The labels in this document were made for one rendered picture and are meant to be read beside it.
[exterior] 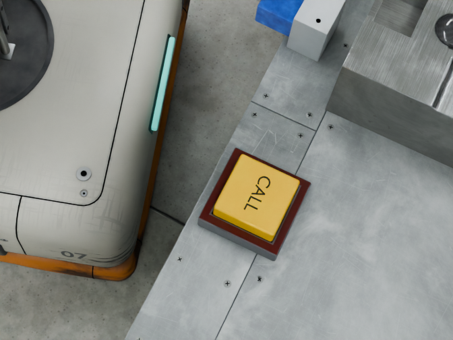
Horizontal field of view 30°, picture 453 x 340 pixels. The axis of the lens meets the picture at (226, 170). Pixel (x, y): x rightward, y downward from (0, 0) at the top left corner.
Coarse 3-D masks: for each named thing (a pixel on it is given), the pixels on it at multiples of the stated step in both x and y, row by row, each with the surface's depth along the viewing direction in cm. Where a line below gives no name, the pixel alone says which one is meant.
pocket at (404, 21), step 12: (384, 0) 82; (396, 0) 82; (408, 0) 81; (420, 0) 81; (372, 12) 80; (384, 12) 81; (396, 12) 81; (408, 12) 81; (420, 12) 82; (384, 24) 81; (396, 24) 81; (408, 24) 81; (408, 36) 80
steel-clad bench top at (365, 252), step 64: (320, 64) 86; (256, 128) 83; (320, 128) 83; (320, 192) 81; (384, 192) 81; (448, 192) 82; (192, 256) 77; (256, 256) 78; (320, 256) 78; (384, 256) 79; (448, 256) 79; (192, 320) 75; (256, 320) 76; (320, 320) 76; (384, 320) 76; (448, 320) 77
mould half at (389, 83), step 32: (448, 0) 79; (384, 32) 77; (416, 32) 78; (352, 64) 76; (384, 64) 76; (416, 64) 76; (448, 64) 76; (352, 96) 79; (384, 96) 77; (416, 96) 75; (448, 96) 76; (384, 128) 82; (416, 128) 79; (448, 128) 77; (448, 160) 81
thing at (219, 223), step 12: (252, 156) 79; (228, 168) 79; (276, 168) 79; (300, 180) 79; (216, 192) 78; (300, 192) 78; (300, 204) 78; (204, 216) 77; (288, 216) 77; (228, 228) 76; (288, 228) 77; (252, 240) 76; (276, 240) 76; (276, 252) 76
